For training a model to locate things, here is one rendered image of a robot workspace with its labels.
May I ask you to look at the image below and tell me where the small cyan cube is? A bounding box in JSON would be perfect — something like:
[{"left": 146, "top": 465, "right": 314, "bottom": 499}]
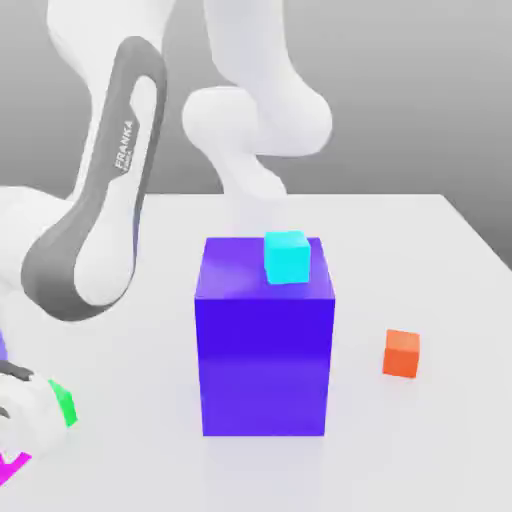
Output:
[{"left": 263, "top": 229, "right": 313, "bottom": 286}]

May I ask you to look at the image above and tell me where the large blue box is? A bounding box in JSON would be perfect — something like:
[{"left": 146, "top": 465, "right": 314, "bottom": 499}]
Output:
[{"left": 193, "top": 236, "right": 337, "bottom": 438}]

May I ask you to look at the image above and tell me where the small orange cube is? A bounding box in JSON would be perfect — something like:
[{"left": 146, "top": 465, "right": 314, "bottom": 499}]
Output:
[{"left": 381, "top": 328, "right": 422, "bottom": 380}]

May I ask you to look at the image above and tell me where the small magenta cube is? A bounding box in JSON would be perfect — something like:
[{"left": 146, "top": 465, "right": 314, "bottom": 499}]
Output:
[{"left": 0, "top": 450, "right": 33, "bottom": 488}]

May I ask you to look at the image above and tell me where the small green cube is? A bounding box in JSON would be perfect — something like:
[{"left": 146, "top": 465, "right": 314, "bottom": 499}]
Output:
[{"left": 47, "top": 378, "right": 79, "bottom": 429}]

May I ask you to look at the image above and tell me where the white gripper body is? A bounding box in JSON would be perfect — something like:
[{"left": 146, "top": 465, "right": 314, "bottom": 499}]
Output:
[{"left": 0, "top": 373, "right": 69, "bottom": 461}]

